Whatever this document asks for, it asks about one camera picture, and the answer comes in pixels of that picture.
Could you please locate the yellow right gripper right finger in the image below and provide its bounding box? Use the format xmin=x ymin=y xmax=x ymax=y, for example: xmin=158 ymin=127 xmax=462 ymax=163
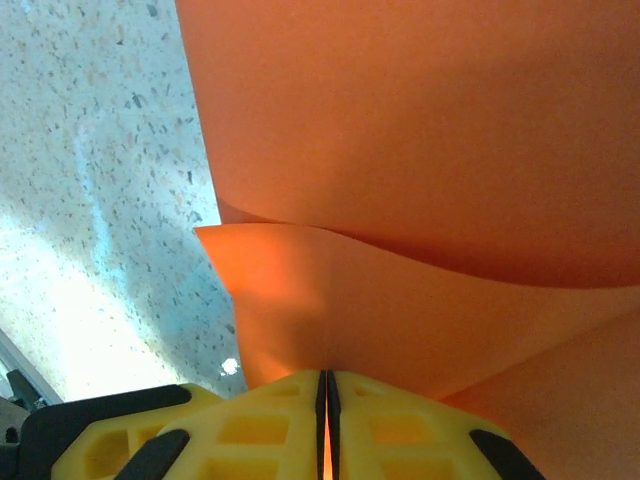
xmin=326 ymin=369 xmax=547 ymax=480

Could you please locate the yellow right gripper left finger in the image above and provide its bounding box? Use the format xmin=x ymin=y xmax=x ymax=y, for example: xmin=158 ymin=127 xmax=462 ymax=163
xmin=52 ymin=368 xmax=327 ymax=480

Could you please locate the aluminium frame rail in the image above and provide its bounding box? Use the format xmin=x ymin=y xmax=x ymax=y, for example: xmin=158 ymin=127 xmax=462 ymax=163
xmin=0 ymin=327 xmax=65 ymax=404

